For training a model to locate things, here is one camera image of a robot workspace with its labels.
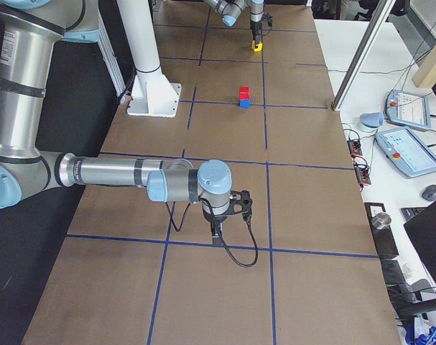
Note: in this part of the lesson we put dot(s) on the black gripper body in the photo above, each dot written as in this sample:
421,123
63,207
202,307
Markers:
215,218
255,28

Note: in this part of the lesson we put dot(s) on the yellow wooden block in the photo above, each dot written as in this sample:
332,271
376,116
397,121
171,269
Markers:
257,46

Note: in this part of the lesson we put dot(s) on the red wooden block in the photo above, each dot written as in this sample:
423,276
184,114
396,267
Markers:
244,93

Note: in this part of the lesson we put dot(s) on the blue wooden block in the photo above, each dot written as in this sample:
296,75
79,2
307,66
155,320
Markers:
244,104

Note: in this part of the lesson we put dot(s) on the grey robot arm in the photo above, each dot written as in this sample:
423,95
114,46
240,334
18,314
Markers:
230,11
77,113

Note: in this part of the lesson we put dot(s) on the light blue tape roll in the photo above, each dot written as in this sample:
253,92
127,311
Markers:
370,122

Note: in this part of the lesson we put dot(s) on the orange black connector block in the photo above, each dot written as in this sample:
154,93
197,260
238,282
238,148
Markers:
354,146

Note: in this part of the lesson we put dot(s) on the metal cup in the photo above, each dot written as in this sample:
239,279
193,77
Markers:
381,221

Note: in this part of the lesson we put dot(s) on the black box under cup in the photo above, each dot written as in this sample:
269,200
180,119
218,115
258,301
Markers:
383,238

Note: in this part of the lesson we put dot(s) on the far teach pendant tablet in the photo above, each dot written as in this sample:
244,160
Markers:
408,109

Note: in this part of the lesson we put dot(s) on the teach pendant tablet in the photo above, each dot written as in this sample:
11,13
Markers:
408,109
407,151

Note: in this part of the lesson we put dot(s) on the wooden beam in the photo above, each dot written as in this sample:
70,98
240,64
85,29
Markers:
425,77

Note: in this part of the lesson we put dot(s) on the near teach pendant tablet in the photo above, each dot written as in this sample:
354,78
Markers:
407,151

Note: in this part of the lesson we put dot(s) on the black keyboard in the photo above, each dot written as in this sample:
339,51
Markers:
410,212

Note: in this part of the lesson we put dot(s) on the black monitor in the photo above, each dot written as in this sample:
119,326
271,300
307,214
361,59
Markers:
421,230

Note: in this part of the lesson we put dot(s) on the black computer mouse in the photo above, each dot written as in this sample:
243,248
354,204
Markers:
429,193

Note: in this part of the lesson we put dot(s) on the white camera stand post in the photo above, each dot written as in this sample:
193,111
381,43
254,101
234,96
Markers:
152,94

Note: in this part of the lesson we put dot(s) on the aluminium frame post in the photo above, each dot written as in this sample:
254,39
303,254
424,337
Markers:
382,11

